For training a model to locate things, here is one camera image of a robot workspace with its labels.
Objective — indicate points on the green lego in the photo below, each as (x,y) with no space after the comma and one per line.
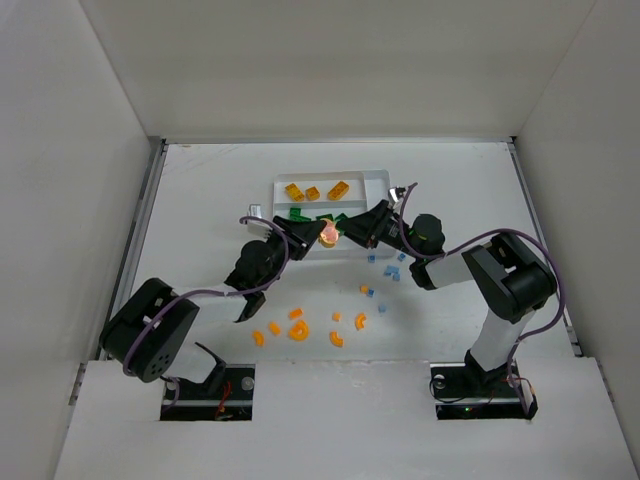
(295,214)

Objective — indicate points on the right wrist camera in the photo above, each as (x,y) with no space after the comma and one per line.
(396,196)

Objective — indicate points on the green square lego brick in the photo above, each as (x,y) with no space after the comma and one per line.
(340,217)

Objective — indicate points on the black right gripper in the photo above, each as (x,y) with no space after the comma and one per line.
(375,227)

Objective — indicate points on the orange round figure piece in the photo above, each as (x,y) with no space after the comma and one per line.
(329,236)

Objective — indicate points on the orange flat lego piece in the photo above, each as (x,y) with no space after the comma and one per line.
(296,313)

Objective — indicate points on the orange small lego block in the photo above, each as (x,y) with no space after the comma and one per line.
(274,328)

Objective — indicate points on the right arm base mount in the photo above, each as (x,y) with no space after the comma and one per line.
(459,395)

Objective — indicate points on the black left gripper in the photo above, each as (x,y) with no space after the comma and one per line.
(286,236)

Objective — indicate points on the yellow long lego brick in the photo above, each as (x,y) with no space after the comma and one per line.
(338,191)

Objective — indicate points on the light blue lego pair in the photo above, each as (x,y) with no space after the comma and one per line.
(391,270)

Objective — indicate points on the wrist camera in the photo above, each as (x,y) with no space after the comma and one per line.
(255,224)
(396,196)

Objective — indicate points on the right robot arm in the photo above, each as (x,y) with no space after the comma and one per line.
(513,281)

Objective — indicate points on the orange curved lego middle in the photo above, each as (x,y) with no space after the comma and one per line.
(335,339)

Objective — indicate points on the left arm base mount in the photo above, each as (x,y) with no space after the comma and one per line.
(201,386)

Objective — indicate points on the white divided sorting tray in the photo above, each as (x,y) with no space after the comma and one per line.
(366,189)

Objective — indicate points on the orange curved lego right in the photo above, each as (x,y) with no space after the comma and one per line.
(360,321)

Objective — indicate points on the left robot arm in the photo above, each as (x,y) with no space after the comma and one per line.
(148,335)

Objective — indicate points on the orange curved lego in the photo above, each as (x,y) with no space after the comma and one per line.
(360,321)
(335,339)
(259,338)

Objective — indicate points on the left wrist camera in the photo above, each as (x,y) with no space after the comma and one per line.
(255,224)

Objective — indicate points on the orange curved lego left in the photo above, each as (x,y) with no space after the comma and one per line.
(259,338)

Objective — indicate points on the yellow square lego brick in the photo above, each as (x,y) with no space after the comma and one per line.
(312,193)

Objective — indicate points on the orange round lego piece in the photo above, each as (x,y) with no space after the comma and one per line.
(299,331)

